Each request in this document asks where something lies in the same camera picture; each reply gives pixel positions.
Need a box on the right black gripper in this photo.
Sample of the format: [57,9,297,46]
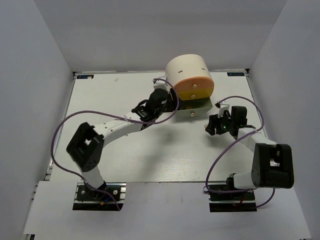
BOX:
[206,110,235,136]

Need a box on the yellow drawer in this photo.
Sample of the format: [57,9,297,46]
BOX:
[177,87,214,101]

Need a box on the grey-green bottom drawer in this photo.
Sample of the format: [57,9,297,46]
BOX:
[175,97,213,117]

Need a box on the orange top drawer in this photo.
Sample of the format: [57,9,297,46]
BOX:
[174,76,215,92]

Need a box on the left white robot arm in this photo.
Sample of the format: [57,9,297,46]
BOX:
[66,88,179,200]

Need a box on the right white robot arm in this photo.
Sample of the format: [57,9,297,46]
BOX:
[205,103,295,200]

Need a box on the round beige drawer organizer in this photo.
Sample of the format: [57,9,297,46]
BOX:
[165,54,213,86]

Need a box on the right blue table label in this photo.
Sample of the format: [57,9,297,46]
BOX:
[227,72,245,77]

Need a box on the blue table label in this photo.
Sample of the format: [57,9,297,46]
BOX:
[227,72,245,77]
[76,74,94,79]

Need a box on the left blue table label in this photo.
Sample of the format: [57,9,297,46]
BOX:
[76,74,94,79]

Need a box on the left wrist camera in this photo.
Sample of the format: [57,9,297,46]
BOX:
[152,76,169,91]

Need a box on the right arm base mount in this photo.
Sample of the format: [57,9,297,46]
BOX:
[203,186,257,213]

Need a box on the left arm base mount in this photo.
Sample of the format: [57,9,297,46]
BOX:
[72,182,127,212]

